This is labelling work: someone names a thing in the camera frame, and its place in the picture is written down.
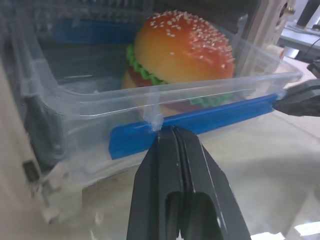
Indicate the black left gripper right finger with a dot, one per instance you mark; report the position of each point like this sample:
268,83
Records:
207,185

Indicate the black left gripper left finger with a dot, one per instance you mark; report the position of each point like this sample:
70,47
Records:
157,180

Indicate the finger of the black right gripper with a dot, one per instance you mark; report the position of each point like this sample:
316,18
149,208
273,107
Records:
315,68
302,100

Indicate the clear container with blue clips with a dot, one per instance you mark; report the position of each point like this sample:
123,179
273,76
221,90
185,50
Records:
82,107

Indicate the grey background table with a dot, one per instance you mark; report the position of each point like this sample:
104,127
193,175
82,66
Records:
297,40

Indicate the black cylindrical object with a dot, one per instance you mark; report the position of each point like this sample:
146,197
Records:
308,12

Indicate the toy hamburger with sesame bun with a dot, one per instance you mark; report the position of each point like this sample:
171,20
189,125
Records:
185,47

